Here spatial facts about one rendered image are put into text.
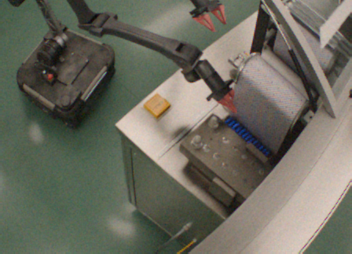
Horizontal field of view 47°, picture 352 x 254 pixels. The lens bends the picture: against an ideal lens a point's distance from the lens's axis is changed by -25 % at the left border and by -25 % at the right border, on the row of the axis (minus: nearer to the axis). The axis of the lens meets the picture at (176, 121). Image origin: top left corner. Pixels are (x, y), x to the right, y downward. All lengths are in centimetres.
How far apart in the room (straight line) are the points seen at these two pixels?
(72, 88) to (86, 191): 58
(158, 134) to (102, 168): 98
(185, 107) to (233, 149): 30
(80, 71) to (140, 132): 104
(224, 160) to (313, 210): 58
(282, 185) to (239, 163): 71
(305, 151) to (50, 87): 201
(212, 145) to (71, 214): 123
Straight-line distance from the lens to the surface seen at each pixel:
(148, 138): 186
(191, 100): 194
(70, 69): 285
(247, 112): 168
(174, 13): 343
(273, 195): 99
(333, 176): 131
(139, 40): 174
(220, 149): 171
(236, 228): 95
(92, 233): 266
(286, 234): 121
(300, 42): 105
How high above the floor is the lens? 255
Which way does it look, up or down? 61 degrees down
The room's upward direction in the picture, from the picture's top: 7 degrees clockwise
